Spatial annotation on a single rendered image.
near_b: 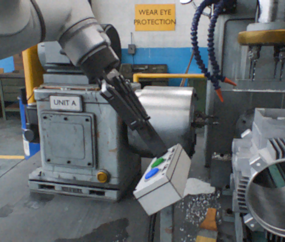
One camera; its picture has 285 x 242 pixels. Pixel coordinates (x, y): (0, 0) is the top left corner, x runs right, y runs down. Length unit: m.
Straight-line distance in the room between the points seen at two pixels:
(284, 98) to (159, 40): 5.10
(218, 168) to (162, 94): 0.34
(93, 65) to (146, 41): 5.50
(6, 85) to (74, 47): 5.35
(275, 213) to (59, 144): 0.65
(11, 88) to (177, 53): 3.29
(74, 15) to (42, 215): 0.60
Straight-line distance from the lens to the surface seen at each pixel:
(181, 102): 0.86
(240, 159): 0.59
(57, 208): 0.97
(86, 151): 0.93
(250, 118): 1.05
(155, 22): 6.05
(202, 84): 5.03
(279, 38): 0.90
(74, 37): 0.57
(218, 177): 1.06
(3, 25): 0.49
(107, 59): 0.57
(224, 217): 0.89
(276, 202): 0.74
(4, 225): 0.95
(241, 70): 1.16
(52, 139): 0.97
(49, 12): 0.57
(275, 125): 0.63
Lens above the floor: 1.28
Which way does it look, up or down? 14 degrees down
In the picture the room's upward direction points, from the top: straight up
